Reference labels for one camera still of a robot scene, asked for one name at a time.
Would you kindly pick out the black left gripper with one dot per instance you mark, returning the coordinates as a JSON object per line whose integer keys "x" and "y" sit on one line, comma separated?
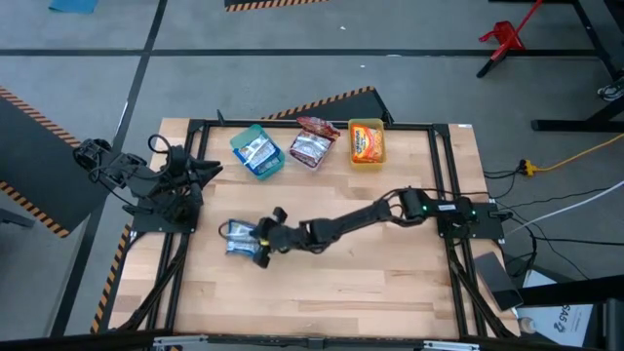
{"x": 183, "y": 170}

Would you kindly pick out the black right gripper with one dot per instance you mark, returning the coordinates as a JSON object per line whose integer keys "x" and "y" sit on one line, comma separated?
{"x": 278, "y": 239}

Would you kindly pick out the green plastic container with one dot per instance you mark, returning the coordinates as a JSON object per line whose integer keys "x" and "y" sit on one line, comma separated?
{"x": 238, "y": 141}

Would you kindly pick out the red Maruchan ramen packet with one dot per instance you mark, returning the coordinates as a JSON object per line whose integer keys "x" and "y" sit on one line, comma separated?
{"x": 317, "y": 128}
{"x": 308, "y": 148}

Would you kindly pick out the orange Maruchan ramen packet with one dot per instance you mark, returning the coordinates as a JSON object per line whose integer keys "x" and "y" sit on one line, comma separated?
{"x": 365, "y": 144}

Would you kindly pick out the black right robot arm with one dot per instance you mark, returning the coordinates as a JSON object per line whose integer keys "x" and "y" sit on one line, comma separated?
{"x": 361, "y": 217}

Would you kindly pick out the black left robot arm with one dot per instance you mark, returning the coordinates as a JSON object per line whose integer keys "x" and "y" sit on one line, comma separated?
{"x": 131, "y": 173}

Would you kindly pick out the clear plastic container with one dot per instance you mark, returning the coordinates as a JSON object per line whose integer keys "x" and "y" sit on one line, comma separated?
{"x": 308, "y": 167}

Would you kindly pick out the yellow plastic container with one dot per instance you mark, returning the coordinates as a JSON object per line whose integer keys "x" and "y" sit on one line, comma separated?
{"x": 366, "y": 167}

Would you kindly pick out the black hazard-striped floor mat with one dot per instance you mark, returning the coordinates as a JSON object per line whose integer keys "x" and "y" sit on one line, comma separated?
{"x": 39, "y": 161}
{"x": 273, "y": 4}
{"x": 351, "y": 109}

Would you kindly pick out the blue floor mat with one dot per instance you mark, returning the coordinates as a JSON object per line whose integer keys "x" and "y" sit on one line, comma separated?
{"x": 73, "y": 5}

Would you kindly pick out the white printed paper sheet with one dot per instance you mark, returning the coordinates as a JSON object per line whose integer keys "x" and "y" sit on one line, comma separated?
{"x": 551, "y": 326}

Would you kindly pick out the black metal beam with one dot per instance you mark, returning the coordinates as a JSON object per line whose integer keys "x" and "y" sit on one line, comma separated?
{"x": 570, "y": 294}

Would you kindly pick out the red metal stand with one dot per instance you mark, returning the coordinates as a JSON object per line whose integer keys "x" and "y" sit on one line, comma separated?
{"x": 504, "y": 36}

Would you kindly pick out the person's shoe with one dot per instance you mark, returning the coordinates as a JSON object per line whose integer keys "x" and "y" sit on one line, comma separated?
{"x": 612, "y": 91}

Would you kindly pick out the black aluminium table frame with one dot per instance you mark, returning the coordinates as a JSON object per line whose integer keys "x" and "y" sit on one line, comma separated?
{"x": 414, "y": 126}

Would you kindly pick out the black metal desk frame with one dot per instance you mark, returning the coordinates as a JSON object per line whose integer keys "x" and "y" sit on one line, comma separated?
{"x": 560, "y": 125}

